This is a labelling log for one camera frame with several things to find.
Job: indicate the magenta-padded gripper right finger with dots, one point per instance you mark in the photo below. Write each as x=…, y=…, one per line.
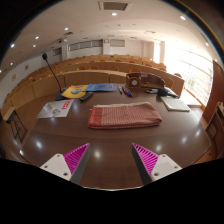
x=159, y=165

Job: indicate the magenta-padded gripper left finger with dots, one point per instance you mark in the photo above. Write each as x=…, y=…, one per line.
x=63, y=165

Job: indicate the red checked towel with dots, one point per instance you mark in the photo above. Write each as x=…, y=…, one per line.
x=125, y=115

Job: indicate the white magazine with red print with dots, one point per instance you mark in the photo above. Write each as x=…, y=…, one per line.
x=56, y=108

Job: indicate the white notebook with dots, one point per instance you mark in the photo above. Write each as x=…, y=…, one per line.
x=175, y=104

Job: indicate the wooden side cabinet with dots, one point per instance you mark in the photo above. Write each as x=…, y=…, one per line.
x=215, y=128

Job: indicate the black gooseneck desk microphone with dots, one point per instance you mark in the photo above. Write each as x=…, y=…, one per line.
x=60, y=96

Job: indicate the black remote control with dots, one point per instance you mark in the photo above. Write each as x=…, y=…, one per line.
x=86, y=96

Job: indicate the black handheld microphone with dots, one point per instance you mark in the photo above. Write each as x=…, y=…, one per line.
x=162, y=92

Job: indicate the small black-framed side table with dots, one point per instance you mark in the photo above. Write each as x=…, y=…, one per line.
x=10, y=114

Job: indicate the yellow book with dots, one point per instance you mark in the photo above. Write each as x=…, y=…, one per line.
x=75, y=91

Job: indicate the blue marker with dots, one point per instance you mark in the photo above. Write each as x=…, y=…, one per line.
x=129, y=93
x=120, y=90

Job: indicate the red marker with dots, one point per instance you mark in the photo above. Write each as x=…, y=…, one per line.
x=124, y=90

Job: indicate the wooden desk organizer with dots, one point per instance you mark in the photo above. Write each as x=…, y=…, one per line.
x=146, y=80

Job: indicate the blue book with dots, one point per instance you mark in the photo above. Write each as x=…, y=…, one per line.
x=101, y=87

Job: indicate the rows of wooden hall seats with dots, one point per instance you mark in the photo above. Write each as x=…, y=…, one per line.
x=86, y=77

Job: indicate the large bright window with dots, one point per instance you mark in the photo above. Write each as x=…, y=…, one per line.
x=190, y=70

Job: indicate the round ceiling lights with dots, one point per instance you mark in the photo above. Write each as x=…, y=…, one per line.
x=114, y=14

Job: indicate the ceiling air vent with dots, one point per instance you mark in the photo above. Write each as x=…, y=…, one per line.
x=114, y=5

